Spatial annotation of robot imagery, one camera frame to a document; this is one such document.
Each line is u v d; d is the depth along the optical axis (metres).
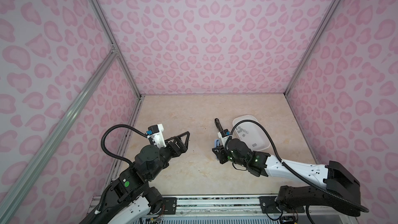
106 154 0.46
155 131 0.56
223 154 0.69
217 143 0.75
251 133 0.97
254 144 0.93
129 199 0.45
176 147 0.56
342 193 0.40
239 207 0.73
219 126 1.00
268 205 0.73
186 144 0.58
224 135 0.69
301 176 0.45
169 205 0.73
